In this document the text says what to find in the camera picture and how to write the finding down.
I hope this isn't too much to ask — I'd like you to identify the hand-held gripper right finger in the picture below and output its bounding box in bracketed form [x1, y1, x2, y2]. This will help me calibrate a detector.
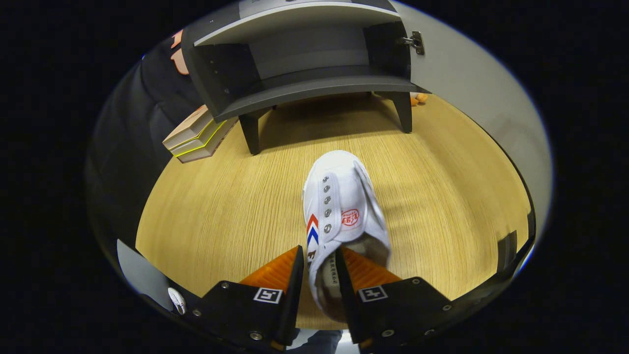
[335, 246, 455, 352]

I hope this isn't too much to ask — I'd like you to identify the light grey panel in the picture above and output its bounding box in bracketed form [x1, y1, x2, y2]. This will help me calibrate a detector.
[116, 239, 187, 315]

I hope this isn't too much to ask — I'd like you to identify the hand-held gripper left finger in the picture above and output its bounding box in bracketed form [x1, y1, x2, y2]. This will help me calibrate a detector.
[189, 245, 305, 352]

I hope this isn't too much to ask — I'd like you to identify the black backdrop cloth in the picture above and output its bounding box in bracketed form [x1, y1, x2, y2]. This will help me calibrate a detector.
[84, 29, 212, 256]

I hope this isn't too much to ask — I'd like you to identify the white canvas shoe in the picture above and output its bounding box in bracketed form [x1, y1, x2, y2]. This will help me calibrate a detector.
[301, 150, 392, 323]

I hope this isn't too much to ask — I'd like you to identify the book with yellow-green edge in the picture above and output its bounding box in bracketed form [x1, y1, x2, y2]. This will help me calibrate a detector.
[172, 118, 239, 164]

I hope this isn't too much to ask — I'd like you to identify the person's leg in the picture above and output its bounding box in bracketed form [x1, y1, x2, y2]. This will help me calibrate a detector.
[287, 328, 344, 354]

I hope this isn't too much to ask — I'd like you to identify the dark grey shoe cabinet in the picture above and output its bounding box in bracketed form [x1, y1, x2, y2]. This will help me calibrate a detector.
[181, 0, 433, 155]

